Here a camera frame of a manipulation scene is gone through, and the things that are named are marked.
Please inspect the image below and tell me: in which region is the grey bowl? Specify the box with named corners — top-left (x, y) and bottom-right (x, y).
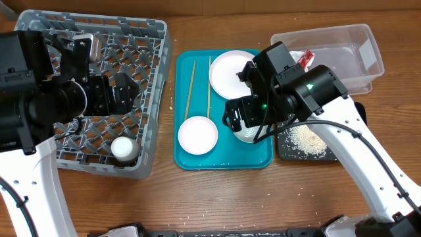
top-left (234, 122), bottom-right (259, 144)

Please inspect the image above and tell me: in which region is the black waste tray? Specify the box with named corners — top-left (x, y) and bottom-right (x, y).
top-left (275, 101), bottom-right (368, 162)

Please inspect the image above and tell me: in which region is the teal plastic tray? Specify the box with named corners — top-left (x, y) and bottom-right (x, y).
top-left (174, 49), bottom-right (274, 171)

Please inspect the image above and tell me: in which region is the right wooden chopstick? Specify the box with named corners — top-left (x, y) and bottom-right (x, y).
top-left (207, 56), bottom-right (212, 119)

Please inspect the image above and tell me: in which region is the large white plate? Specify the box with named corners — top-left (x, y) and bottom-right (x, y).
top-left (209, 50), bottom-right (254, 100)

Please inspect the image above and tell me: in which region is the left wooden chopstick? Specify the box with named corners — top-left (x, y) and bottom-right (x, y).
top-left (184, 59), bottom-right (196, 120)

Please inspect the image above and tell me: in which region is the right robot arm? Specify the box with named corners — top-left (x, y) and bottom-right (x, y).
top-left (222, 42), bottom-right (420, 236)

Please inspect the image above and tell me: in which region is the wooden chopstick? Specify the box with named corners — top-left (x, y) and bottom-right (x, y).
top-left (207, 56), bottom-right (212, 119)
top-left (184, 59), bottom-right (196, 120)

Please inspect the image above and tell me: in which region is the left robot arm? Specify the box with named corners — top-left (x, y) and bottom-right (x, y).
top-left (1, 30), bottom-right (139, 236)

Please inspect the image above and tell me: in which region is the red snack wrapper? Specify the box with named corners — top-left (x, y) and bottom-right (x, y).
top-left (297, 50), bottom-right (314, 71)

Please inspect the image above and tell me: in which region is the clear plastic bin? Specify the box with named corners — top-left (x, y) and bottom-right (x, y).
top-left (270, 24), bottom-right (385, 95)

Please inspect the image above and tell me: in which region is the white paper cup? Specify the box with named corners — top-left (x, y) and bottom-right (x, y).
top-left (111, 137), bottom-right (140, 163)

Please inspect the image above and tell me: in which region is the grey dish rack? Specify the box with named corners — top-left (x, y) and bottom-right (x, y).
top-left (15, 10), bottom-right (173, 179)

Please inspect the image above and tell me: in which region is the pile of rice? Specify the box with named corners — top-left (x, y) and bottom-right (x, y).
top-left (286, 125), bottom-right (327, 159)

